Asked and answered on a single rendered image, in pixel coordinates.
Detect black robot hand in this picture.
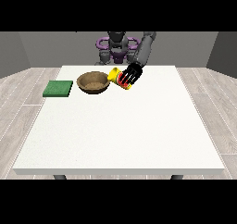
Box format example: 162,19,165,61
118,62,143,87

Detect brown wooden bowl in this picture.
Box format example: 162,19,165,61
76,70,111,95

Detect green square pad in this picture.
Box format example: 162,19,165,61
42,80,74,98

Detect grey robot trunk purple rings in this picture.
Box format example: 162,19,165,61
94,31,142,67

